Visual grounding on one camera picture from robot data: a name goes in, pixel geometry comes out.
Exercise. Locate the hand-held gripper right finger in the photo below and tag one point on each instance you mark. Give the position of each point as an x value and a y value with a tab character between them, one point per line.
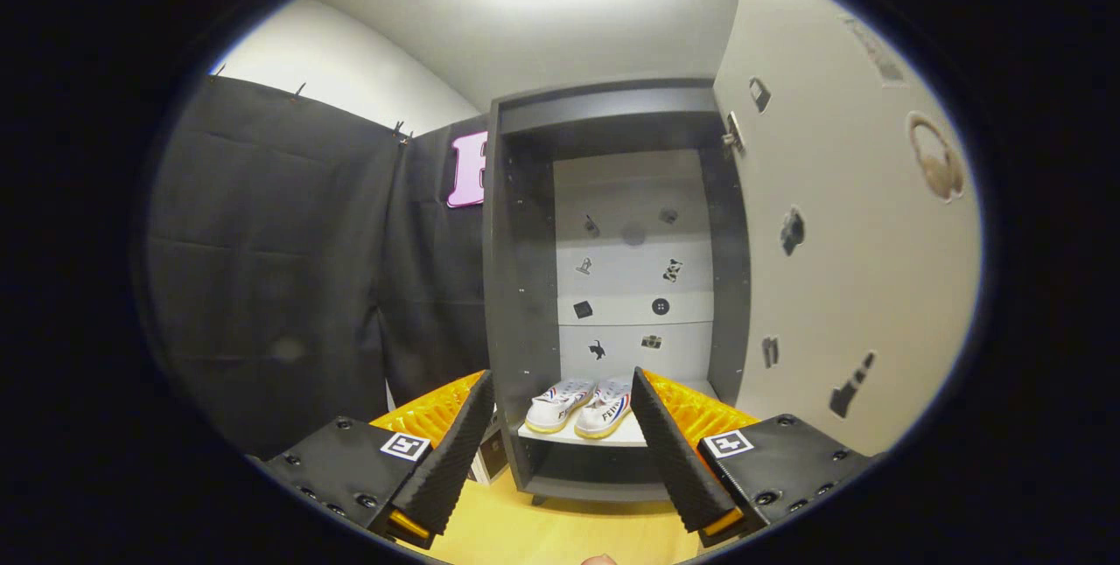
678	469

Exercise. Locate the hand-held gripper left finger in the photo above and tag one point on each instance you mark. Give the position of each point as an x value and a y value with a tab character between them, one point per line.
451	460

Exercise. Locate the white shoe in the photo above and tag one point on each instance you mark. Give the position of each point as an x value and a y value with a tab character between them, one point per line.
556	408
604	412

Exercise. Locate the metal door hinge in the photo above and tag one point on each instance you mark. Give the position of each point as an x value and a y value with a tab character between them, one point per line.
733	135

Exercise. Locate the white book with dark cover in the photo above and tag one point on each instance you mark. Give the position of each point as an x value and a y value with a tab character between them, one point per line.
492	456

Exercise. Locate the black backdrop cloth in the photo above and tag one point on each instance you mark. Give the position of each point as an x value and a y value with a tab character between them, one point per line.
280	268

